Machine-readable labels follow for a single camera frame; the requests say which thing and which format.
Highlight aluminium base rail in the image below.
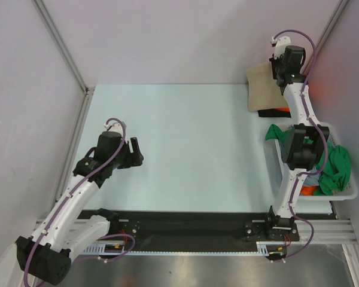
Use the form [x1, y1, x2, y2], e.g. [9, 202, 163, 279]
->
[29, 219, 357, 245]

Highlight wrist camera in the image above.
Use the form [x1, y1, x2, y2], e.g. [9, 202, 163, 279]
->
[104, 122, 126, 136]
[271, 36, 291, 60]

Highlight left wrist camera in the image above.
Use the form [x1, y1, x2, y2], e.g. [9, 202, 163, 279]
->
[104, 122, 126, 136]

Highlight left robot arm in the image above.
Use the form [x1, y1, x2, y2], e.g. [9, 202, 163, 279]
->
[16, 132, 144, 286]

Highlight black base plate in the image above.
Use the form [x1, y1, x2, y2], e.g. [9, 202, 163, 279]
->
[77, 209, 337, 252]

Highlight light blue t shirt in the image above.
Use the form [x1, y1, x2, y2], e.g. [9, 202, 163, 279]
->
[303, 173, 321, 187]

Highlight aluminium frame post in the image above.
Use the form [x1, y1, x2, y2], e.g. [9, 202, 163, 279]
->
[31, 0, 95, 96]
[315, 0, 352, 59]

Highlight white slotted cable duct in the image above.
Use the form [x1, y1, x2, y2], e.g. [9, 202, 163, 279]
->
[81, 243, 286, 257]

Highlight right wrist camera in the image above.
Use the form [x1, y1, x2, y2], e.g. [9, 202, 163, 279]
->
[271, 36, 291, 60]

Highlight left aluminium frame post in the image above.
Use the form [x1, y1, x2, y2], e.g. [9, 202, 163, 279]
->
[31, 0, 95, 96]

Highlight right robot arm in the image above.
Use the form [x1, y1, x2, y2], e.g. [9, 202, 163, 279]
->
[264, 44, 330, 241]

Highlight beige t shirt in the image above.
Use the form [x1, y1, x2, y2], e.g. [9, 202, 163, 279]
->
[245, 62, 288, 112]

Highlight folded black t shirt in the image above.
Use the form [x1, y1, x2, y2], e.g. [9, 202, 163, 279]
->
[257, 108, 291, 118]

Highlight right aluminium frame post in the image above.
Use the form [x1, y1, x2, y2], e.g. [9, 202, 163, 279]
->
[315, 0, 352, 59]

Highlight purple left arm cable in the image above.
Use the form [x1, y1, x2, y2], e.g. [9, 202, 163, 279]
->
[23, 118, 137, 286]

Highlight green t shirt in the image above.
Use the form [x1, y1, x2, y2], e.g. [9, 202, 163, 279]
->
[264, 124, 352, 197]

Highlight folded orange t shirt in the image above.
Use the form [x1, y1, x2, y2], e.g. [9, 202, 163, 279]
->
[276, 108, 290, 113]

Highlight orange t shirt in basket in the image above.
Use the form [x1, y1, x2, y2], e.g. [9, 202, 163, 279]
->
[300, 186, 318, 196]

